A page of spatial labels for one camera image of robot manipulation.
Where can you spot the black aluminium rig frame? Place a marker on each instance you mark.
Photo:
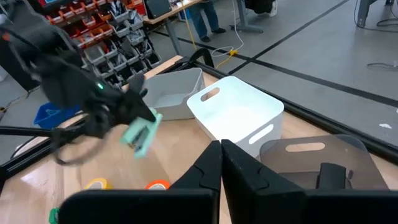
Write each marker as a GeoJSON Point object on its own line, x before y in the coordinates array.
{"type": "Point", "coordinates": [342, 133]}

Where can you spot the blue plastic crate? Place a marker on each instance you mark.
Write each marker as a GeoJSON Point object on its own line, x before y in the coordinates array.
{"type": "Point", "coordinates": [53, 116]}

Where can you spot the white plastic storage bin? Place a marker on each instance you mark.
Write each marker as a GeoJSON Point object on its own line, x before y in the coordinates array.
{"type": "Point", "coordinates": [236, 115]}

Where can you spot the green tape roll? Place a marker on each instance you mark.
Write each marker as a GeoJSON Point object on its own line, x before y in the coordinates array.
{"type": "Point", "coordinates": [54, 216]}

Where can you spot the orange tape roll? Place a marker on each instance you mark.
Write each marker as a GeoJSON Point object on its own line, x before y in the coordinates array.
{"type": "Point", "coordinates": [157, 185]}

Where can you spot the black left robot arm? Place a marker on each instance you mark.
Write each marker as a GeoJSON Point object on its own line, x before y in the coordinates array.
{"type": "Point", "coordinates": [46, 62]}

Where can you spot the shelf of parts bins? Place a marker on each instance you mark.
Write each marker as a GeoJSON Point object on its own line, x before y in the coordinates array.
{"type": "Point", "coordinates": [109, 37]}

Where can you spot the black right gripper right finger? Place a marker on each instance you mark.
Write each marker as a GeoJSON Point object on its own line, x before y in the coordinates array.
{"type": "Point", "coordinates": [264, 205]}

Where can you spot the wooden top workbench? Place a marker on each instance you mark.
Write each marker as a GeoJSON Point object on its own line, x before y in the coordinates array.
{"type": "Point", "coordinates": [174, 37]}

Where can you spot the yellow tape roll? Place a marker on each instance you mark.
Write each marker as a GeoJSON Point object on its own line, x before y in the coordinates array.
{"type": "Point", "coordinates": [98, 184]}

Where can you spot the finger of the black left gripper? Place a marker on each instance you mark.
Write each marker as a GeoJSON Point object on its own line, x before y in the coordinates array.
{"type": "Point", "coordinates": [135, 109]}
{"type": "Point", "coordinates": [139, 84]}

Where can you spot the mint green stapler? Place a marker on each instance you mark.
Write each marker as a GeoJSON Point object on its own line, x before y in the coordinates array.
{"type": "Point", "coordinates": [141, 137]}

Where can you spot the grey plastic storage bin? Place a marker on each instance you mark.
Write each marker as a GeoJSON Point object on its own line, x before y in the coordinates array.
{"type": "Point", "coordinates": [174, 90]}

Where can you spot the person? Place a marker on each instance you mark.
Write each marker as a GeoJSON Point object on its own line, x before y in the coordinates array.
{"type": "Point", "coordinates": [202, 18]}

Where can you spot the smoky transparent storage bin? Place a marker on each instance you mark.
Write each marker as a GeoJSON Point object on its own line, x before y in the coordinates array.
{"type": "Point", "coordinates": [357, 168]}

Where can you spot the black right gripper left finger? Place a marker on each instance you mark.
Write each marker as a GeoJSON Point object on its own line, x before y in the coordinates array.
{"type": "Point", "coordinates": [186, 205]}

